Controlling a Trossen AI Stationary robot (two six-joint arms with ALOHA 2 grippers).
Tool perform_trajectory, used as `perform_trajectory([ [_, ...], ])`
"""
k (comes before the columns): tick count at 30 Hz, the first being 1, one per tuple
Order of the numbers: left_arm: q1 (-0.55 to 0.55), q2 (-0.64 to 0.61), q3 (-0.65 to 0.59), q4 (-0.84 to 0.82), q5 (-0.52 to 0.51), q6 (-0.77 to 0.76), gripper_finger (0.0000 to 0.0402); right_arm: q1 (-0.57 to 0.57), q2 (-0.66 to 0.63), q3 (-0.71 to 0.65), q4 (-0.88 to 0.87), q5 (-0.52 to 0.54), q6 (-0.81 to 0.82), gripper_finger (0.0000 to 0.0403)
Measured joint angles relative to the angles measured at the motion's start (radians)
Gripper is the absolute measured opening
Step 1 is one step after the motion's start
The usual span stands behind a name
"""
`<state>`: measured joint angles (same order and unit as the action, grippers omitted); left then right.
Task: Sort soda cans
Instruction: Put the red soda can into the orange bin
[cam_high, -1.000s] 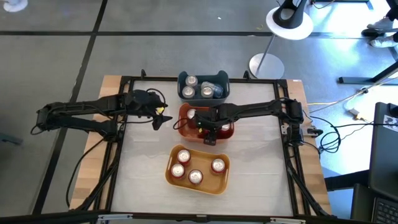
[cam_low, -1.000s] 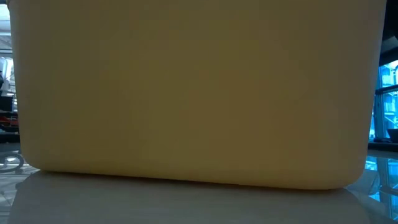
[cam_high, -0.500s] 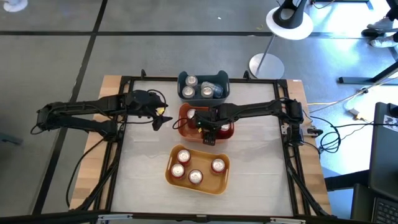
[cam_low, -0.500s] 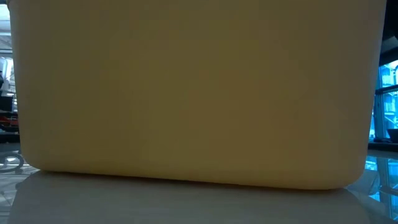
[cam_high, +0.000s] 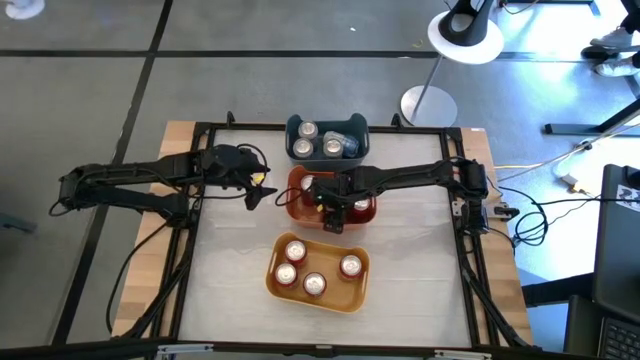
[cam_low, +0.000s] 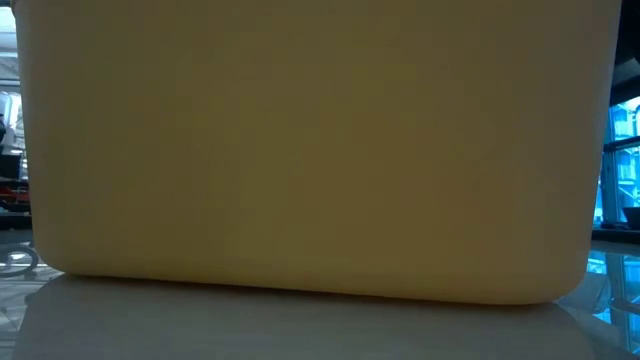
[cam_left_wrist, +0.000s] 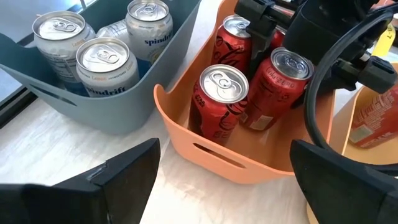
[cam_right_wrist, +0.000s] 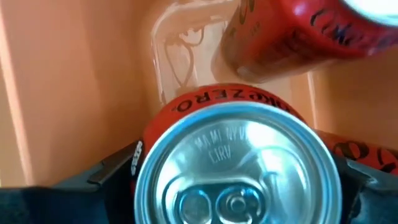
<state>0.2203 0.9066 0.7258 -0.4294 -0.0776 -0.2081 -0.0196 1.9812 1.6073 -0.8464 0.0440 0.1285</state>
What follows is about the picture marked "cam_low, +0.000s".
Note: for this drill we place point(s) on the yellow plastic bin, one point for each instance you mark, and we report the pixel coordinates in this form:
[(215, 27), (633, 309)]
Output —
[(320, 150)]

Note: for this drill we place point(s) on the red object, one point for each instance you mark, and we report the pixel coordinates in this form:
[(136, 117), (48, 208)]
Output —
[(15, 195)]

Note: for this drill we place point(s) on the black box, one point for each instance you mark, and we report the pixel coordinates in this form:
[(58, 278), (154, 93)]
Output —
[(10, 167)]

